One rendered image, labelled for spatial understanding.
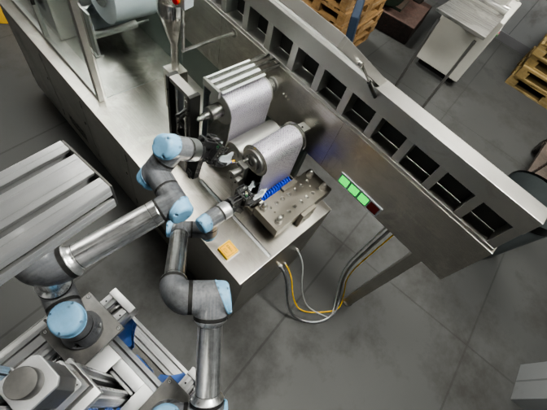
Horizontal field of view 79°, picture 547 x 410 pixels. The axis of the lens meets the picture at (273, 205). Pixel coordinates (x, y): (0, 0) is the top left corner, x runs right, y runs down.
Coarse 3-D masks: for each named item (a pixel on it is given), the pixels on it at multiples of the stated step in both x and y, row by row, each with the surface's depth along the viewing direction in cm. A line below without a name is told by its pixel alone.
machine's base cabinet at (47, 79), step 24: (24, 48) 239; (48, 72) 224; (48, 96) 271; (72, 96) 208; (72, 120) 250; (96, 120) 197; (96, 144) 232; (120, 168) 217; (144, 192) 203; (168, 240) 224; (192, 240) 181; (192, 264) 211; (216, 264) 172; (288, 264) 241; (240, 288) 163
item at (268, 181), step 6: (294, 156) 156; (288, 162) 156; (294, 162) 162; (276, 168) 151; (282, 168) 157; (288, 168) 164; (270, 174) 151; (276, 174) 157; (282, 174) 164; (288, 174) 170; (264, 180) 151; (270, 180) 157; (276, 180) 163; (264, 186) 157; (270, 186) 164; (258, 192) 158
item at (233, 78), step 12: (252, 60) 145; (228, 72) 138; (240, 72) 139; (252, 72) 143; (264, 72) 144; (204, 84) 134; (216, 84) 133; (228, 84) 137; (240, 84) 138; (216, 96) 133
